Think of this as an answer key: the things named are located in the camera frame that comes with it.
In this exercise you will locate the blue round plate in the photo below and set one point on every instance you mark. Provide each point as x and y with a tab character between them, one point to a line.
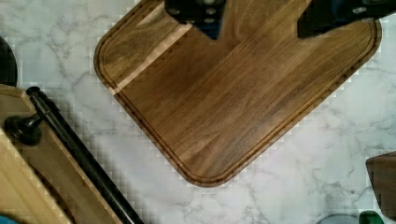
6	220

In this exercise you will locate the light wooden drawer cabinet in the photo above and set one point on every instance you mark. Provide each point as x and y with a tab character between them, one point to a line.
34	174

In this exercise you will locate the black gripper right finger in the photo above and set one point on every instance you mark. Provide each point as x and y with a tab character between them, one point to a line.
322	16

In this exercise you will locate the green measuring cup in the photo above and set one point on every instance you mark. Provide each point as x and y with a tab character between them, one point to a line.
370	217

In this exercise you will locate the dark wooden cutting board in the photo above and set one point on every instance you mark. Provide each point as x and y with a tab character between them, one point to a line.
211	106

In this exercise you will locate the black drawer handle bar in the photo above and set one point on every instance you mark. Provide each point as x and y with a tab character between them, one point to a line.
22	111

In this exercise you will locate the black paper towel base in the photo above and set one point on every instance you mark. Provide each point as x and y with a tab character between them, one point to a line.
8	64

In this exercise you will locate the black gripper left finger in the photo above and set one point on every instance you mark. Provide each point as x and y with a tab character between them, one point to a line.
205	15

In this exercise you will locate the dark wooden utensil box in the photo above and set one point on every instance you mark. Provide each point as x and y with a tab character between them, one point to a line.
382	173

